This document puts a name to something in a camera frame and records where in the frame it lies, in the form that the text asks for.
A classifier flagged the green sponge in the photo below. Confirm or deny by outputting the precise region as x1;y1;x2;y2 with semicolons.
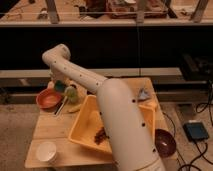
54;80;66;93

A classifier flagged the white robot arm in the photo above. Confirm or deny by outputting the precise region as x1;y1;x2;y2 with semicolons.
42;44;166;171

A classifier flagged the red bowl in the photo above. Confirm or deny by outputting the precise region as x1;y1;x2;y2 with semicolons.
36;88;62;109

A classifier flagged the dark maroon bowl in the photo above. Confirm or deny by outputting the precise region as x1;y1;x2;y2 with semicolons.
155;129;176;158

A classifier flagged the green plastic bottle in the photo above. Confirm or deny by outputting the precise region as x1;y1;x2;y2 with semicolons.
65;86;79;103

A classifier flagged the yellow banana toy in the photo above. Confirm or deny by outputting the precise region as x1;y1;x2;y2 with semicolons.
67;104;81;113

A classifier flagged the grey crumpled cloth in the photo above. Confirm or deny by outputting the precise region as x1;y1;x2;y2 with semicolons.
138;88;151;101

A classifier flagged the yellow plastic bin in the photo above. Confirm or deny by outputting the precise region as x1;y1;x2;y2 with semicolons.
68;95;155;154

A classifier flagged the black and white stick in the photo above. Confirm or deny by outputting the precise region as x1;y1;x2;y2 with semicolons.
54;96;67;116

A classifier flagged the brown crumbly food pile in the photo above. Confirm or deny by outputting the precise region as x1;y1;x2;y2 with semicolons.
94;128;107;145

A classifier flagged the white paper cup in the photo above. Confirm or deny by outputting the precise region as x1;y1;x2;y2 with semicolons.
36;141;57;163

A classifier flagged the black foot pedal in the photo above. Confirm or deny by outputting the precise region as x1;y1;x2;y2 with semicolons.
183;122;209;142

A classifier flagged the black floor cable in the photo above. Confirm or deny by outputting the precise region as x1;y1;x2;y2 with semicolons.
162;99;213;171

